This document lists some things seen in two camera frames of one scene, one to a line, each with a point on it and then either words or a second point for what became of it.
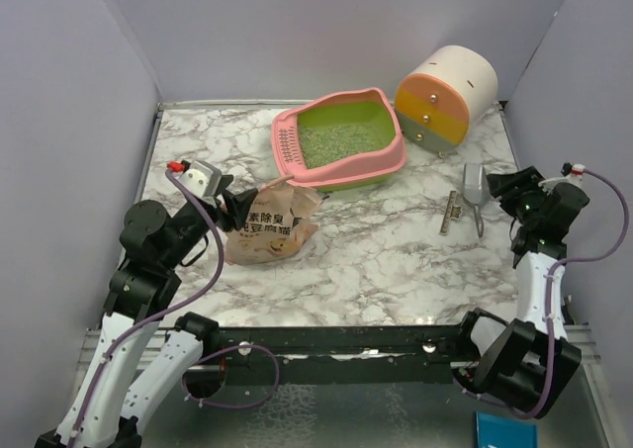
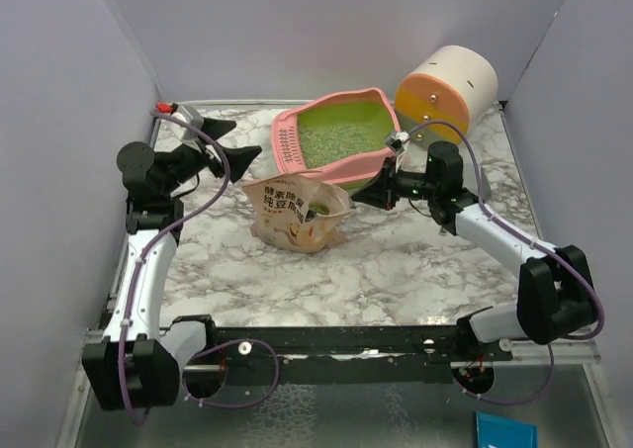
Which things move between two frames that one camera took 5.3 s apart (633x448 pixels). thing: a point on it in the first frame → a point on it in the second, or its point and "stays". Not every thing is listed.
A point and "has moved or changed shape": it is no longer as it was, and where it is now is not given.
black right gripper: x=510 y=186 → x=381 y=191
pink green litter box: x=339 y=141 stays
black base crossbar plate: x=343 y=354 stays
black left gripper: x=240 y=205 → x=241 y=157
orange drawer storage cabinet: x=440 y=100 stays
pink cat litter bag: x=275 y=226 has moved or changed shape
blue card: x=498 y=430 stays
